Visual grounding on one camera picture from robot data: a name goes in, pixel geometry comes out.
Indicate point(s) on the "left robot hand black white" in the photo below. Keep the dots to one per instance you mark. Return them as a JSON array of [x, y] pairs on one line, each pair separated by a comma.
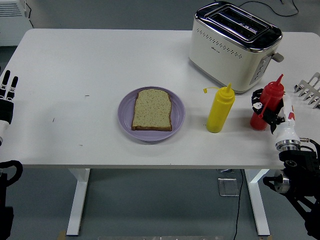
[[6, 110]]

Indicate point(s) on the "right robot hand white orange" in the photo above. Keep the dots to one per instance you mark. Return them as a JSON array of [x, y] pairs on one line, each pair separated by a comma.
[[287, 130]]

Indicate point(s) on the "red squeeze bottle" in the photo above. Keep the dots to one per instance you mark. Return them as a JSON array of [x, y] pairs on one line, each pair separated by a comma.
[[271, 97]]

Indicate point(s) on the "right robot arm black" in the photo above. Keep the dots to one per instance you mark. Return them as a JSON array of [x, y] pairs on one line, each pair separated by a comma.
[[302, 175]]

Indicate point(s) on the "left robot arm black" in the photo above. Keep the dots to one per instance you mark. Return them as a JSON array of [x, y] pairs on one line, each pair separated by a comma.
[[5, 200]]

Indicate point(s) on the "slice of bread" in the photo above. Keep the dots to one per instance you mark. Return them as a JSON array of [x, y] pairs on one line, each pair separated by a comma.
[[152, 110]]

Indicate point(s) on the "silver metal toast rack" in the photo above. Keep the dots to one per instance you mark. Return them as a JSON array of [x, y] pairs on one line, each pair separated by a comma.
[[310, 96]]

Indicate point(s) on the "yellow squeeze bottle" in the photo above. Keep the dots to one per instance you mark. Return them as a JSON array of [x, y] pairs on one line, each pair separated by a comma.
[[220, 112]]

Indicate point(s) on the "white table leg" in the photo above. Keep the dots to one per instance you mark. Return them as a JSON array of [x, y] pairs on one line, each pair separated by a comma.
[[257, 200], [77, 200]]

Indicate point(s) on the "metal floor plate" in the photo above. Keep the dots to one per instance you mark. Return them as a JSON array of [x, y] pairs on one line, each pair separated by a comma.
[[228, 187]]

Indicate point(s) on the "white radiator unit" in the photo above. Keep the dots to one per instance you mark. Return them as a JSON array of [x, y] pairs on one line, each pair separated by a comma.
[[12, 22]]

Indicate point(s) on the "cream and chrome toaster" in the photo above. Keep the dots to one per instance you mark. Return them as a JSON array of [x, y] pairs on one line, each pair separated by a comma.
[[225, 57]]

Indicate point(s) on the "purple round plate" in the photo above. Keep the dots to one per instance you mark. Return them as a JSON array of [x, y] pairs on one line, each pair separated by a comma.
[[152, 135]]

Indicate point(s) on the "metal bracket under table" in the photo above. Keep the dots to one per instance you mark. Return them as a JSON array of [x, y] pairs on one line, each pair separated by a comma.
[[225, 171]]

